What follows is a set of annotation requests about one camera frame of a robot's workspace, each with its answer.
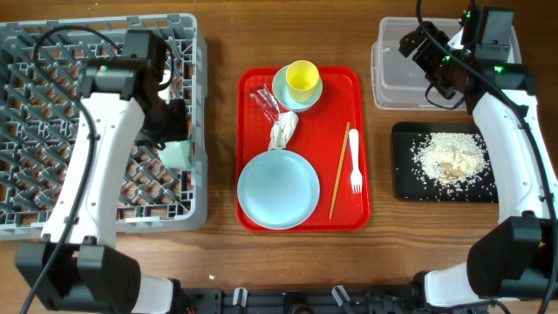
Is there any light green bowl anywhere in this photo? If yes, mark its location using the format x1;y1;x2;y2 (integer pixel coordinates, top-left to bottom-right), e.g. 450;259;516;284
158;140;192;170

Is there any pile of rice waste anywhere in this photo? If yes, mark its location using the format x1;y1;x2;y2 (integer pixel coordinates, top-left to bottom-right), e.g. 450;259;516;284
410;133;497;202

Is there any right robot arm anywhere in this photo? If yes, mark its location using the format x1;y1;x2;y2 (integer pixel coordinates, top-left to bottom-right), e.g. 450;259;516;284
399;5;557;311

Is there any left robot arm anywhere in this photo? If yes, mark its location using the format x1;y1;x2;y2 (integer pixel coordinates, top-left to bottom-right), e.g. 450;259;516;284
16;31;194;313

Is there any grey dishwasher rack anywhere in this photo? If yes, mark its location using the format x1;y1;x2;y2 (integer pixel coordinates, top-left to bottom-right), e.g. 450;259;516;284
1;13;208;241

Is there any clear plastic bin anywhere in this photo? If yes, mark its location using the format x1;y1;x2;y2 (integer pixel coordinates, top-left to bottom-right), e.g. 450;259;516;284
371;17;524;112

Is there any black plastic tray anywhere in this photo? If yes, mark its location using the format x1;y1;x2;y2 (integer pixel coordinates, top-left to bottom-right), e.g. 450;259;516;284
391;122;480;201

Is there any red sauce packet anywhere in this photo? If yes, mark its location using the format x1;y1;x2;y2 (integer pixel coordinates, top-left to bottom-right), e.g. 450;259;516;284
249;84;280;123

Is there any wooden chopstick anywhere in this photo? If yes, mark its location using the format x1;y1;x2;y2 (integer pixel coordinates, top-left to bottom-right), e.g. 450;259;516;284
329;122;350;220

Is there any crumpled white napkin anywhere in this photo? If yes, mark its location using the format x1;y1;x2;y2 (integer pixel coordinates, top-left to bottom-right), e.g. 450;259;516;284
268;111;298;151

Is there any small light green saucer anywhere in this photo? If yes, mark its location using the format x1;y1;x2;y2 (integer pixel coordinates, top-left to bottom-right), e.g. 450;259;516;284
272;65;323;113

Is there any red plastic tray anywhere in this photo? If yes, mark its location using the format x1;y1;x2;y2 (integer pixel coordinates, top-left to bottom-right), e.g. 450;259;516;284
236;66;371;232

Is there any large light blue plate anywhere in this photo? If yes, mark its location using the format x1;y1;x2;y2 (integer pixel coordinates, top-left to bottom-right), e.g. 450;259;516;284
237;150;321;230

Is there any yellow plastic cup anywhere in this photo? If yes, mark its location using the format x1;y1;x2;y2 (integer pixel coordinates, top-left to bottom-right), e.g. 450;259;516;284
286;60;320;103

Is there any white plastic fork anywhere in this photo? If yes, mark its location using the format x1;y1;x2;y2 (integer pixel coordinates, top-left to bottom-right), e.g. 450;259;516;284
349;129;363;194

